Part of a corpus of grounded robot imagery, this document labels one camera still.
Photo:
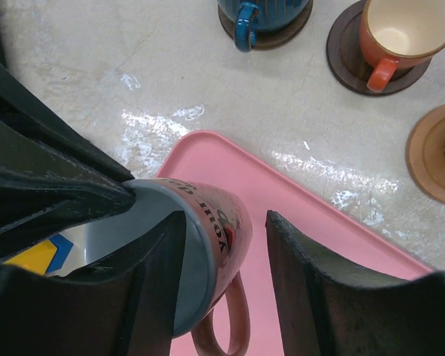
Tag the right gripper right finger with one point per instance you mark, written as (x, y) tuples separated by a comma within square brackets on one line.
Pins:
[(328, 305)]

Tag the white cup brown handle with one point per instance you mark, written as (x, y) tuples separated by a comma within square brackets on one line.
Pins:
[(211, 301)]

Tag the pink tray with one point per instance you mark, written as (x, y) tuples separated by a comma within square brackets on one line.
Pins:
[(274, 201)]

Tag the dark blue cup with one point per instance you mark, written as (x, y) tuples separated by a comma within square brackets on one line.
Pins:
[(259, 18)]

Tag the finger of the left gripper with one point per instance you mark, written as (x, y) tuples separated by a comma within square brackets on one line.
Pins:
[(51, 178)]

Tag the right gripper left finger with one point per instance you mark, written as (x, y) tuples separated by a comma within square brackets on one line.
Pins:
[(122, 304)]

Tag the dark wooden coaster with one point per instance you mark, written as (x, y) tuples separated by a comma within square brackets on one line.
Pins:
[(282, 37), (347, 63)]

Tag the yellow toy block house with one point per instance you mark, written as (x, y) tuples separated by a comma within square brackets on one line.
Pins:
[(45, 257)]

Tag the orange cup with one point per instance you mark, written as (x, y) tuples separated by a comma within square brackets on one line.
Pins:
[(397, 35)]

